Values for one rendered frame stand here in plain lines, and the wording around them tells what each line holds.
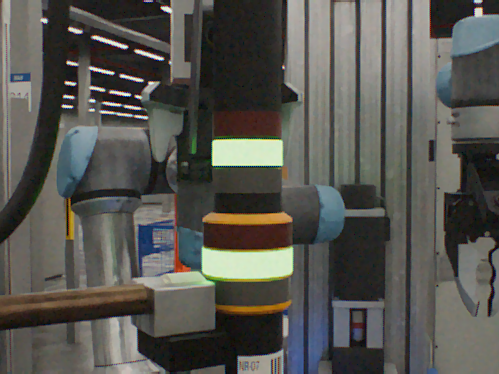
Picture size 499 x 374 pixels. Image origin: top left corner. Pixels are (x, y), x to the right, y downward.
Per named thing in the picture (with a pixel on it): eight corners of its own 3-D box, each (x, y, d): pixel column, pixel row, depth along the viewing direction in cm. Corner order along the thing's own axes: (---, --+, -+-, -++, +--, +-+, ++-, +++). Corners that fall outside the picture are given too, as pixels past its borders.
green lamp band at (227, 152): (234, 165, 30) (234, 138, 30) (200, 165, 33) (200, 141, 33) (295, 165, 32) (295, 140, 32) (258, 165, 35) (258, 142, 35)
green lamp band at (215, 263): (229, 282, 30) (229, 254, 30) (187, 269, 33) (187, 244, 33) (310, 274, 32) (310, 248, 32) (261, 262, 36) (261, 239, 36)
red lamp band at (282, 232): (229, 252, 30) (229, 225, 30) (187, 243, 33) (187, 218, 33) (310, 246, 32) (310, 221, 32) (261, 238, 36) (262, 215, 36)
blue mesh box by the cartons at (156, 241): (135, 313, 727) (134, 223, 724) (184, 292, 847) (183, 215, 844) (210, 319, 697) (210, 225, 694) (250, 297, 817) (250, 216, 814)
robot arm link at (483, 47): (535, 16, 80) (480, 9, 77) (534, 107, 81) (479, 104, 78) (489, 28, 88) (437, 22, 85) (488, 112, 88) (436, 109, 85)
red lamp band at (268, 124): (234, 136, 30) (234, 109, 30) (200, 139, 33) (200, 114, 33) (295, 138, 32) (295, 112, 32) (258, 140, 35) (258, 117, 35)
